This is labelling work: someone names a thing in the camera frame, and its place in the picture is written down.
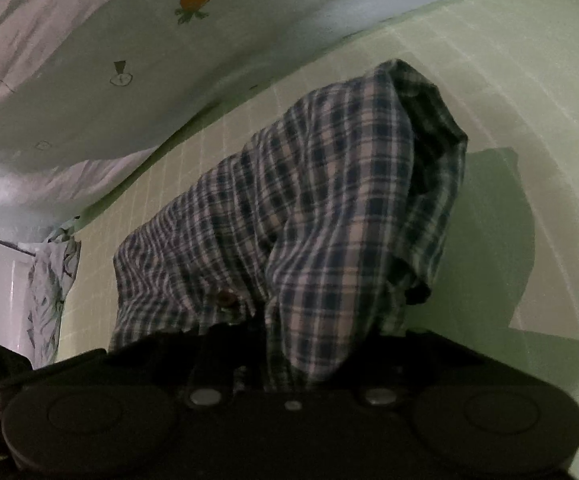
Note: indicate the carrot print blanket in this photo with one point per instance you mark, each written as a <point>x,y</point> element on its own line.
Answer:
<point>119,60</point>

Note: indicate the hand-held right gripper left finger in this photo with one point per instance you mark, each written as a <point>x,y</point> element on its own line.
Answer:
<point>189,360</point>

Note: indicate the blue checked shirt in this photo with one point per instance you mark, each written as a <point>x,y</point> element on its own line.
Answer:
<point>319,210</point>

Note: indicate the leaf print cloth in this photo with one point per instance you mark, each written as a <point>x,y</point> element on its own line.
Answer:
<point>52,290</point>

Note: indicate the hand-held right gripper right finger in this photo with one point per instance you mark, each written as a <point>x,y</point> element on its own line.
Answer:
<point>419,360</point>

